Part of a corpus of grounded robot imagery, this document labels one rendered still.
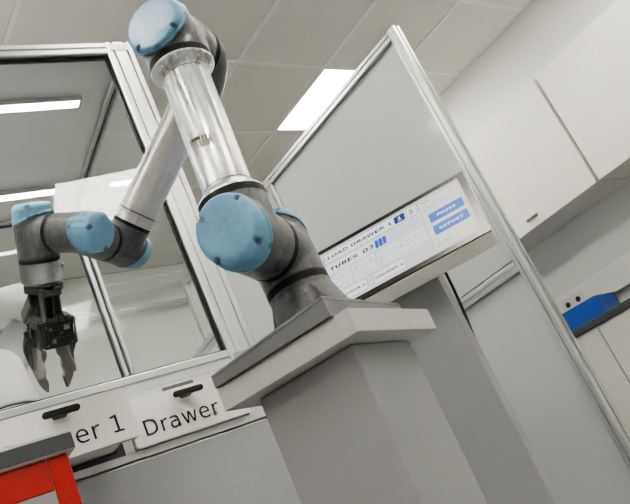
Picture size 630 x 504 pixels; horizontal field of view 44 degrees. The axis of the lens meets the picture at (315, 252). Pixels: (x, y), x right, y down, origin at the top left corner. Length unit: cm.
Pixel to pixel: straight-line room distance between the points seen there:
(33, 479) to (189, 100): 64
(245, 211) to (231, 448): 83
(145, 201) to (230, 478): 70
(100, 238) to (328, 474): 58
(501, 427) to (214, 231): 101
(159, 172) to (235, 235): 37
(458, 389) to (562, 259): 307
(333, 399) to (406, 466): 15
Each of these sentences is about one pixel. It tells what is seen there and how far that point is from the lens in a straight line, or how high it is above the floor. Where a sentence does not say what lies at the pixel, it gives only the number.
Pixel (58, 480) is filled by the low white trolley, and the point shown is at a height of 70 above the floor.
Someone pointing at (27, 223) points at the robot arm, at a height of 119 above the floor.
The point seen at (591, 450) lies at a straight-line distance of 274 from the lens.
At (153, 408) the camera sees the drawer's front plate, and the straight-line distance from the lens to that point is 185.
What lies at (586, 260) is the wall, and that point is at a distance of 492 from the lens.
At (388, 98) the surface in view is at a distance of 309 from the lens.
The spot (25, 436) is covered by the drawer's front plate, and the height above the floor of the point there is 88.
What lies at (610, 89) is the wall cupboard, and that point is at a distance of 439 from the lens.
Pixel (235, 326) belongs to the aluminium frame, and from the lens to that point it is 202.
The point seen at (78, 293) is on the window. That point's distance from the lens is 197.
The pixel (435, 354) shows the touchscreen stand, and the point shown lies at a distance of 201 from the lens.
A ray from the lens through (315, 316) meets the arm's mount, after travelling 117.
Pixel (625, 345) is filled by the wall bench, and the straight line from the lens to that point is 406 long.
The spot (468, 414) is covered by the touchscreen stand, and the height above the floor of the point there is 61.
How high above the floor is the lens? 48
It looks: 19 degrees up
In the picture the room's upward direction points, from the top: 25 degrees counter-clockwise
